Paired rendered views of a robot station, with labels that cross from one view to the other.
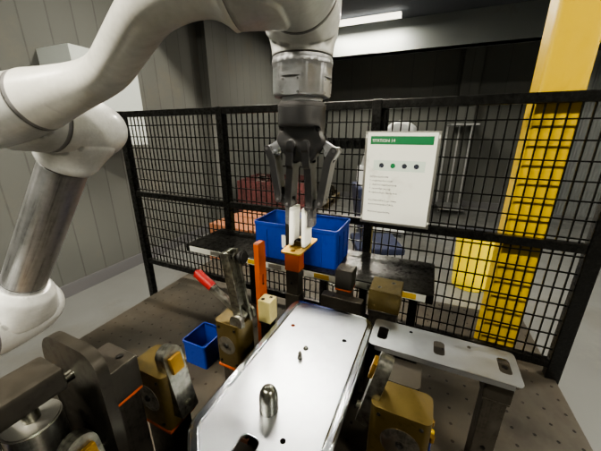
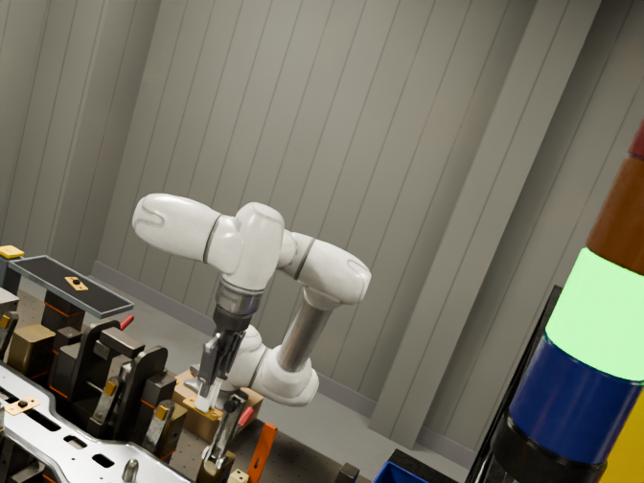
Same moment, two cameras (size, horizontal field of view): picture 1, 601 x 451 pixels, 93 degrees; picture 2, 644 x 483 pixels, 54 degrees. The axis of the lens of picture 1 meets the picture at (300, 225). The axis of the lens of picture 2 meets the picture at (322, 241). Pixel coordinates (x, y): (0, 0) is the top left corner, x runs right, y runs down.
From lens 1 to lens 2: 1.40 m
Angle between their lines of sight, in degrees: 81
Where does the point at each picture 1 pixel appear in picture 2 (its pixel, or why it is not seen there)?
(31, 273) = (284, 353)
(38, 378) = (128, 345)
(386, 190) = not seen: outside the picture
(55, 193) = (302, 308)
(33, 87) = not seen: hidden behind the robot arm
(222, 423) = (126, 454)
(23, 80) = not seen: hidden behind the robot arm
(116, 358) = (160, 381)
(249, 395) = (143, 470)
